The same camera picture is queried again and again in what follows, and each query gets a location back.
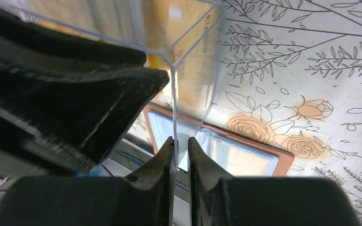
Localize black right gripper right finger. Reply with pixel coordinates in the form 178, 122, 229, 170
188, 137, 360, 226

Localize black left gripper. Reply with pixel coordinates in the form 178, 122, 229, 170
0, 30, 169, 177

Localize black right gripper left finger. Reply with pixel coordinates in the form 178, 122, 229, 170
0, 137, 175, 226

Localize tan leather card holder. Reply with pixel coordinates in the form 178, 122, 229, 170
143, 104, 294, 177

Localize clear acrylic card box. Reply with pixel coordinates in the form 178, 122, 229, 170
0, 0, 224, 173

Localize yellow credit cards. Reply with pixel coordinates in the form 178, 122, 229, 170
22, 0, 222, 111

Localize floral patterned table mat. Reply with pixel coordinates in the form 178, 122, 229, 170
206, 0, 362, 224

